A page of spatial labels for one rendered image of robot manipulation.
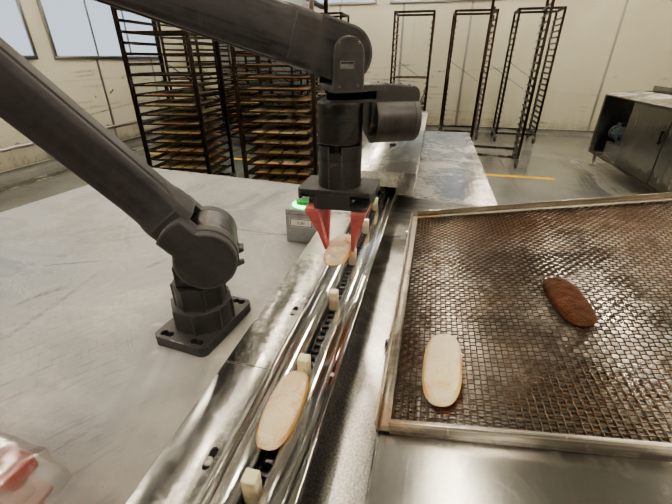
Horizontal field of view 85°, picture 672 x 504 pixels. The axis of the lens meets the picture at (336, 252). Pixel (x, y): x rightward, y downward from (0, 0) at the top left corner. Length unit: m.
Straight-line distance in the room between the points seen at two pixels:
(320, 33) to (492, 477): 0.43
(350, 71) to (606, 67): 7.54
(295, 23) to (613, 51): 7.59
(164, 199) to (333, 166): 0.20
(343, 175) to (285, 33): 0.17
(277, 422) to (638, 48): 7.90
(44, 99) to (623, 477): 0.58
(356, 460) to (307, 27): 0.44
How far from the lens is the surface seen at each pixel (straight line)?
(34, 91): 0.49
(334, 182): 0.48
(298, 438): 0.40
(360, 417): 0.45
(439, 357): 0.40
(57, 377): 0.60
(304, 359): 0.44
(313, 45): 0.45
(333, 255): 0.51
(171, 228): 0.47
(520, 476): 0.34
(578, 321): 0.47
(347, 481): 0.41
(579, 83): 7.83
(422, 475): 0.34
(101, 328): 0.66
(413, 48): 7.49
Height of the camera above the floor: 1.17
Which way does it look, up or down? 28 degrees down
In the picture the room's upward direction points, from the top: straight up
